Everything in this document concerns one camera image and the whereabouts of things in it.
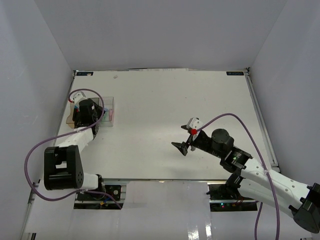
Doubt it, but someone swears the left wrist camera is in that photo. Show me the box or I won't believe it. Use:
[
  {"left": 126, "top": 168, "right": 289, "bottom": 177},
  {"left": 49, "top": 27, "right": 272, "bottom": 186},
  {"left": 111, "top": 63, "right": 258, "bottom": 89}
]
[{"left": 68, "top": 91, "right": 87, "bottom": 105}]

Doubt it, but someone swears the left blue table label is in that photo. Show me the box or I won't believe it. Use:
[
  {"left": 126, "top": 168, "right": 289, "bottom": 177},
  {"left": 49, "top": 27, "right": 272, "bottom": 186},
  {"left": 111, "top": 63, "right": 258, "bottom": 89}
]
[{"left": 76, "top": 71, "right": 94, "bottom": 77}]

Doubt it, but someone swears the green transparent highlighter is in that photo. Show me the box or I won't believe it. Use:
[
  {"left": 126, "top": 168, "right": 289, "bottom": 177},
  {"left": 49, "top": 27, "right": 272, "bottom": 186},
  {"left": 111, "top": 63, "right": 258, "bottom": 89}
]
[{"left": 102, "top": 112, "right": 109, "bottom": 122}]

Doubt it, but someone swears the grey transparent container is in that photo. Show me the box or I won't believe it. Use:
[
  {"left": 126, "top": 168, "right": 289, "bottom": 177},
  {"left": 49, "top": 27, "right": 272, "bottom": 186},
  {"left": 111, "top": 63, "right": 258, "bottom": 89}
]
[{"left": 90, "top": 97, "right": 103, "bottom": 108}]

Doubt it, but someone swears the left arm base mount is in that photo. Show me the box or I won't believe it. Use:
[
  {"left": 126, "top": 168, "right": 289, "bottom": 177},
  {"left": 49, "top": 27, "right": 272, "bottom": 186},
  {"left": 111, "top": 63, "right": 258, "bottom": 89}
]
[{"left": 73, "top": 184, "right": 127, "bottom": 210}]

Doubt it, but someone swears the blue table label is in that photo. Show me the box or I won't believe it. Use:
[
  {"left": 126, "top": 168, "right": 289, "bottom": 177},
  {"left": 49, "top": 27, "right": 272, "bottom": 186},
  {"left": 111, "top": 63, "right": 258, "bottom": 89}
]
[
  {"left": 76, "top": 71, "right": 94, "bottom": 77},
  {"left": 226, "top": 71, "right": 244, "bottom": 76}
]

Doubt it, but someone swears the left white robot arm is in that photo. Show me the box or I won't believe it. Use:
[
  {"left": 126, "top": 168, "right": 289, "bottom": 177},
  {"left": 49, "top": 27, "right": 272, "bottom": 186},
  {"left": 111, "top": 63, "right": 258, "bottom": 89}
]
[{"left": 44, "top": 98, "right": 106, "bottom": 200}]

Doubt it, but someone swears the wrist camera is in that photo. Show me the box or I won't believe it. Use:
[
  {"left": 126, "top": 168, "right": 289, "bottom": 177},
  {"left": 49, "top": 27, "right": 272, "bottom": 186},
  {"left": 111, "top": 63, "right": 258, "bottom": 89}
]
[
  {"left": 68, "top": 91, "right": 87, "bottom": 105},
  {"left": 186, "top": 117, "right": 203, "bottom": 141}
]

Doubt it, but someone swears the brown transparent container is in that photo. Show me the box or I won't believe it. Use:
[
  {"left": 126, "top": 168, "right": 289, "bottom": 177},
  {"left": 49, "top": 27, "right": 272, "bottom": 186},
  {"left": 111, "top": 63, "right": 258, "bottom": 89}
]
[{"left": 65, "top": 103, "right": 75, "bottom": 129}]

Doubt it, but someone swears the right blue table label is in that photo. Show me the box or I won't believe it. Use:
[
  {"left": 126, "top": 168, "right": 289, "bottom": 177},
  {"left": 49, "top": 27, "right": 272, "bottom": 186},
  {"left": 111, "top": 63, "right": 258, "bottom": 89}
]
[{"left": 226, "top": 71, "right": 244, "bottom": 76}]

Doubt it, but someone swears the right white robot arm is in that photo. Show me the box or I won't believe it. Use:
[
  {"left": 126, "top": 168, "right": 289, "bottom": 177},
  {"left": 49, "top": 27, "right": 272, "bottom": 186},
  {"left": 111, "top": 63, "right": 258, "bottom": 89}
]
[{"left": 172, "top": 125, "right": 320, "bottom": 234}]

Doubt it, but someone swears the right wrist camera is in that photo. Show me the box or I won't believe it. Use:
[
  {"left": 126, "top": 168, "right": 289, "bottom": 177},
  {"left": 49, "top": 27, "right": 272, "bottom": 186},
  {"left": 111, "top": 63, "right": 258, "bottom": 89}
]
[{"left": 186, "top": 117, "right": 203, "bottom": 141}]

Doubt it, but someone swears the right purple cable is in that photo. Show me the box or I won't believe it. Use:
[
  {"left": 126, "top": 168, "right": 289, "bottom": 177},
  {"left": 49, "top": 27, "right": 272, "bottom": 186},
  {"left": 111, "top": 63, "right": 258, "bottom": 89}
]
[{"left": 197, "top": 113, "right": 281, "bottom": 240}]

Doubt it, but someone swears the pink transparent highlighter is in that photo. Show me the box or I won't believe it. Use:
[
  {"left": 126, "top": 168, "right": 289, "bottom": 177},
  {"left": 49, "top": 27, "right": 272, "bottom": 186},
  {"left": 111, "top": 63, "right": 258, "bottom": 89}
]
[{"left": 109, "top": 109, "right": 114, "bottom": 122}]

